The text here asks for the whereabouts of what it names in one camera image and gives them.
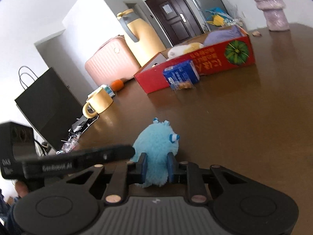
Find yellow thermos jug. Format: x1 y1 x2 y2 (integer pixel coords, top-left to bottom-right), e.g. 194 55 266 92
117 9 165 67

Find blue tissue pack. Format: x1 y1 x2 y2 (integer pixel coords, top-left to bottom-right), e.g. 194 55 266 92
163 60 200 91

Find dark brown entrance door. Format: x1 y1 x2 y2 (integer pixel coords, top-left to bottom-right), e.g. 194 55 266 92
145 0 203 46

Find yellow ceramic mug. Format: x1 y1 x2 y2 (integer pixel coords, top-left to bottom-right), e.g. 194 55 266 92
82 87 113 118

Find lilac drawstring pouch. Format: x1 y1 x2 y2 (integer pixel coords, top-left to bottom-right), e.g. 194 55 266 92
203 25 244 46

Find orange fruit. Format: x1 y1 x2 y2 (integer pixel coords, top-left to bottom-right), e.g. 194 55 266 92
110 80 124 92

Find red cardboard box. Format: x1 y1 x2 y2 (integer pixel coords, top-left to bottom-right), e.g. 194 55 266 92
134 26 255 94

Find yellow blue toy pile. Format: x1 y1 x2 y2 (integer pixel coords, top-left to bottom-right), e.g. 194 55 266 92
205 7 236 27

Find pink small suitcase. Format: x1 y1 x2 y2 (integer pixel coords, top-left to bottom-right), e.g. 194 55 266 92
85 35 141 86

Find black paper bag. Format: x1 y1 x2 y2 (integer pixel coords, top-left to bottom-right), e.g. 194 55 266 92
15 68 82 150

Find scattered black white papers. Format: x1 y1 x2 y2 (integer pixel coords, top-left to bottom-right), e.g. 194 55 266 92
68 115 99 137

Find purple textured vase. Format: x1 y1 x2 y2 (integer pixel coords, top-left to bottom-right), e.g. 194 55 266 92
254 0 290 32

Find fallen rose petal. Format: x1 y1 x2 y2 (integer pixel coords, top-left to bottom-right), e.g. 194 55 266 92
252 31 262 37

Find small candy wrappers pile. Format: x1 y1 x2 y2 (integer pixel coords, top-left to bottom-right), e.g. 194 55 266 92
56 135 80 155

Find yellow white plush toy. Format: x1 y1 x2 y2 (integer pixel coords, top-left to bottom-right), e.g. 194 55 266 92
167 42 204 60

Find person left hand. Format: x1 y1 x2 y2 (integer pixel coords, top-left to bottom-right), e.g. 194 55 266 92
15 181 29 198

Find light blue plush toy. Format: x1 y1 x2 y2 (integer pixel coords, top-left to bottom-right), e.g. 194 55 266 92
131 118 180 188

